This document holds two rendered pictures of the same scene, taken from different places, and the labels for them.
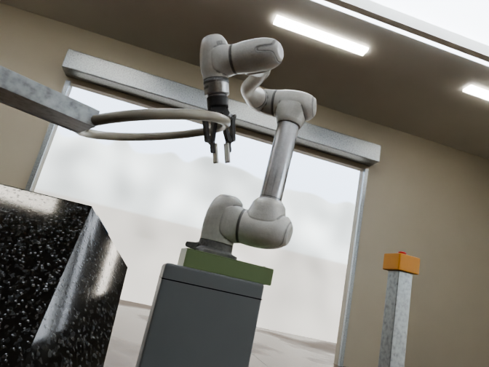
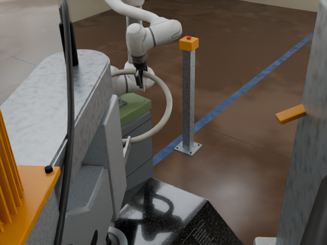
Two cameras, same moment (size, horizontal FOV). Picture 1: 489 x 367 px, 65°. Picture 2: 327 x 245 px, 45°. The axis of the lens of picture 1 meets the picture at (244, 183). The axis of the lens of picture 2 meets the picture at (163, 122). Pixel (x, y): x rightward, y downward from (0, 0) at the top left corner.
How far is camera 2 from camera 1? 197 cm
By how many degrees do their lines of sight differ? 61
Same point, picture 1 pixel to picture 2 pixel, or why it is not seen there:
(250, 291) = (146, 118)
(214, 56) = (144, 46)
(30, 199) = (201, 214)
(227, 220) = (119, 88)
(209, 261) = (125, 119)
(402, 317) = (192, 72)
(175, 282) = not seen: hidden behind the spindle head
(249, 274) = (142, 110)
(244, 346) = (149, 141)
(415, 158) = not seen: outside the picture
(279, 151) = not seen: hidden behind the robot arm
